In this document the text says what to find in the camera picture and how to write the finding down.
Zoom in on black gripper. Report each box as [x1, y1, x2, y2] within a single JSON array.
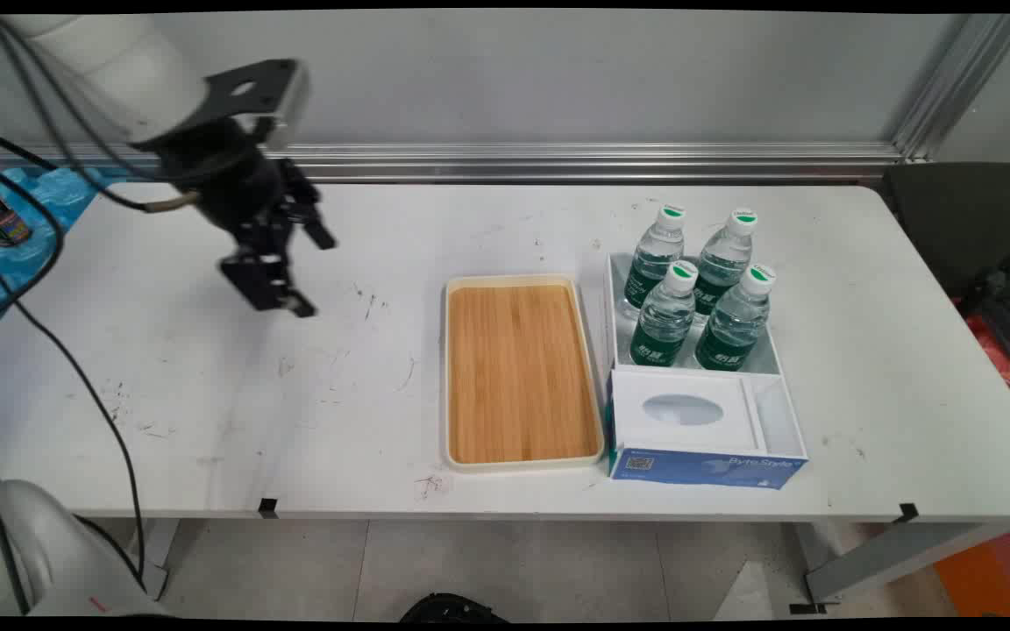
[[157, 121, 338, 319]]

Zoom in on water bottle with green label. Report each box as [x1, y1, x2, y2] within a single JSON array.
[[621, 204, 687, 318], [692, 208, 759, 318], [694, 264, 777, 372], [629, 260, 700, 368]]

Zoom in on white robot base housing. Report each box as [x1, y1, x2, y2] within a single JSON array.
[[0, 478, 170, 618]]

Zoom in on blue plastic packaging sheet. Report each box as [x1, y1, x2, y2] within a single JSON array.
[[0, 167, 126, 353]]

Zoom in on bamboo tray with cream rim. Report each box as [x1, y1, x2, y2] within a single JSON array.
[[444, 273, 606, 474]]

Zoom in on white table leg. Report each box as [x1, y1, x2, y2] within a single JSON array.
[[124, 519, 182, 602]]

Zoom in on black round floor object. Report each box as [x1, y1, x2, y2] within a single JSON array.
[[399, 593, 508, 624]]

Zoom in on blue and white printed box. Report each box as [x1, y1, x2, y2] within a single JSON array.
[[606, 367, 810, 491]]

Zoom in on white open cardboard box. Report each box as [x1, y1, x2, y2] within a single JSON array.
[[603, 252, 784, 378]]

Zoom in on black chair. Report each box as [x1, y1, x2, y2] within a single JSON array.
[[881, 162, 1010, 304]]

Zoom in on grey metal table leg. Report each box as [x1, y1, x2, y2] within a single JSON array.
[[789, 521, 1010, 615]]

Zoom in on red bag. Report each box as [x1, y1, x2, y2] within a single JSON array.
[[952, 298, 1010, 415]]

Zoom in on orange floor object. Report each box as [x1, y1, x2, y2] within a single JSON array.
[[934, 523, 1010, 618]]

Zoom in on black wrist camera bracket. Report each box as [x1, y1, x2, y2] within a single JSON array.
[[202, 58, 312, 152]]

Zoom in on black cable with silver plug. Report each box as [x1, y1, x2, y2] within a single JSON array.
[[0, 16, 204, 215]]

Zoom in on long black cable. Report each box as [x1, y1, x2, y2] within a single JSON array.
[[0, 123, 152, 602]]

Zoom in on horizontal aluminium frame rail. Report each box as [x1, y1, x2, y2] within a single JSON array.
[[0, 142, 907, 184]]

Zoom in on slanted aluminium frame post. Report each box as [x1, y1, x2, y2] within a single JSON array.
[[891, 13, 1010, 164]]

